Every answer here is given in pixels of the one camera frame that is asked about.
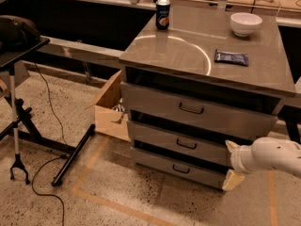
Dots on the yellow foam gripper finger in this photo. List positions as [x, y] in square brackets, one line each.
[233, 179]
[231, 145]

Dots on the grey drawer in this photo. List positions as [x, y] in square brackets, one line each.
[178, 168]
[210, 116]
[186, 143]

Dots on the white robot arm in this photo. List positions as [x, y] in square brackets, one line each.
[265, 153]

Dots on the grey top drawer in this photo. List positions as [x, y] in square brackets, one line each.
[210, 116]

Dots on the grey bottom drawer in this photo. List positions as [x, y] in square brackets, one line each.
[178, 168]

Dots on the grey metal drawer cabinet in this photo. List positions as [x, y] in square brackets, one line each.
[180, 60]

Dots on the blue snack packet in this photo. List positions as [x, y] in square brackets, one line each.
[231, 58]

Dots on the white ceramic bowl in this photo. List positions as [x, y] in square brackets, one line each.
[244, 24]

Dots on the cardboard box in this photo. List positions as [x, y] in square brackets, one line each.
[110, 118]

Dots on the blue pepsi can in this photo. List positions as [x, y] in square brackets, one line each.
[162, 14]

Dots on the black rolling stand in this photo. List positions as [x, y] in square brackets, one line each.
[22, 126]

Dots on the black bag on stand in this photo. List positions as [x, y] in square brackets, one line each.
[17, 33]

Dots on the grey metal bench rail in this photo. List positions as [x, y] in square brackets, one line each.
[83, 52]

